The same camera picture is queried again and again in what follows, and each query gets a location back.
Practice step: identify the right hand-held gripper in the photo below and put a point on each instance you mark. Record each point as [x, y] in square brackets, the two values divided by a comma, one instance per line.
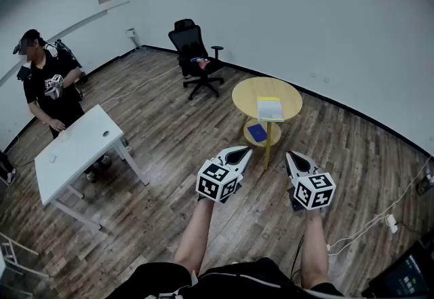
[313, 192]

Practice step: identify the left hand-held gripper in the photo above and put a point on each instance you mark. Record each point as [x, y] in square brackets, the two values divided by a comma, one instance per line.
[217, 182]

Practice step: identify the yellow and white booklet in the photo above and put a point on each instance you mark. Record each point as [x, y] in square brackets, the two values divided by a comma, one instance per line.
[270, 109]

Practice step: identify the person's right forearm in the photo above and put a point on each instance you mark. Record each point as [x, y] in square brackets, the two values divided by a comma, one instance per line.
[314, 250]

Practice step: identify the person's left forearm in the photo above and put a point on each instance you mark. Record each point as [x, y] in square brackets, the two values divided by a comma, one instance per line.
[196, 236]

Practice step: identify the blue booklet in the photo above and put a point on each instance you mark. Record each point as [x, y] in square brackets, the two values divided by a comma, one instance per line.
[256, 133]

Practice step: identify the round yellow wooden table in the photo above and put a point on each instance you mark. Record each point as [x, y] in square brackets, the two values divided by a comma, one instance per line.
[249, 94]

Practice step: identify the pink cloth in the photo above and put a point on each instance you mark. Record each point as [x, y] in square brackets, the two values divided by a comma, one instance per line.
[204, 65]

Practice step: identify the white power strip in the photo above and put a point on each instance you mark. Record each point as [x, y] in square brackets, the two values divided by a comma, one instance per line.
[392, 224]

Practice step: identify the blue snack packet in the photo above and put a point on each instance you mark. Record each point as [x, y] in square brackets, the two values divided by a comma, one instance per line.
[196, 59]

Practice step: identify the clear green water bottle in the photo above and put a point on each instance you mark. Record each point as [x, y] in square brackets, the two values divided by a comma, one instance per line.
[126, 145]

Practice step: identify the person's black striped trousers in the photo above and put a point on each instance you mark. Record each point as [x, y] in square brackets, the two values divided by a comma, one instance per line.
[237, 270]

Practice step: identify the black power adapter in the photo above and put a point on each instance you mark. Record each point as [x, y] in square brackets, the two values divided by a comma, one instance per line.
[424, 185]

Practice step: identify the black mesh office chair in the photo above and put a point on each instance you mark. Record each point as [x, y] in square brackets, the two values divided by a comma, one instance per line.
[190, 43]

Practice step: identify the person's black shirt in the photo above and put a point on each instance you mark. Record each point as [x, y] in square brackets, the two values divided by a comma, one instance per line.
[159, 280]

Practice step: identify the black laptop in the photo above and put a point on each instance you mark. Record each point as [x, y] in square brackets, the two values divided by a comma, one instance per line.
[407, 274]

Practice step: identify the white wall socket box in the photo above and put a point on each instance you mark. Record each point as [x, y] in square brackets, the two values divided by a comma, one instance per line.
[131, 33]

